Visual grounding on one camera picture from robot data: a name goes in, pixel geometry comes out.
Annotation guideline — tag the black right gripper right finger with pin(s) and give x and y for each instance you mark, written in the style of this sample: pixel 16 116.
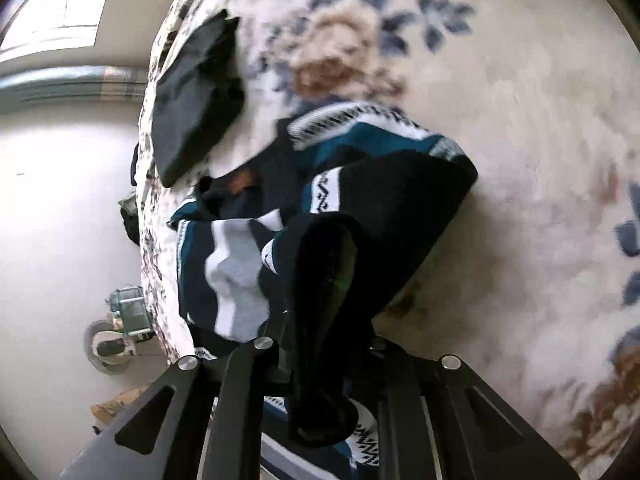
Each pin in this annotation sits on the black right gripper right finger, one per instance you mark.
pixel 440 420

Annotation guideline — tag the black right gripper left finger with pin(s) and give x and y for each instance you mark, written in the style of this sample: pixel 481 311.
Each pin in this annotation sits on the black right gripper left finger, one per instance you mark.
pixel 199 420

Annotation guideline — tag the navy white patterned sweater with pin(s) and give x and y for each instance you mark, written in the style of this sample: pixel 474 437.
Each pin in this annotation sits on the navy white patterned sweater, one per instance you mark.
pixel 307 242

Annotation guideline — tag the round white floor device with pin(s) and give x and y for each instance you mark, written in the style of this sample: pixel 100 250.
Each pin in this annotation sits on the round white floor device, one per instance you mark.
pixel 108 350

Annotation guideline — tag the teal shelf rack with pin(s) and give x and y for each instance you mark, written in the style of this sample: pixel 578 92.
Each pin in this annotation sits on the teal shelf rack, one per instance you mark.
pixel 129 315

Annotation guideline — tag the floral white bedspread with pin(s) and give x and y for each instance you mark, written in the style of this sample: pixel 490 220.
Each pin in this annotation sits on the floral white bedspread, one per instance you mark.
pixel 536 281

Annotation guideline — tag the black bag on floor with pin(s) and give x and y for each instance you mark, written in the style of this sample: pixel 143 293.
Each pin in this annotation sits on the black bag on floor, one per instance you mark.
pixel 128 208

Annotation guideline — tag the folded black garment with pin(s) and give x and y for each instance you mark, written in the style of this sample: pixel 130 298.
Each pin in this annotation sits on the folded black garment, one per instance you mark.
pixel 197 99

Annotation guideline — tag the grey plaid curtain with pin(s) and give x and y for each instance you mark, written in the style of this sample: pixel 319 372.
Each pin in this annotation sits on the grey plaid curtain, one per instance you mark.
pixel 72 83

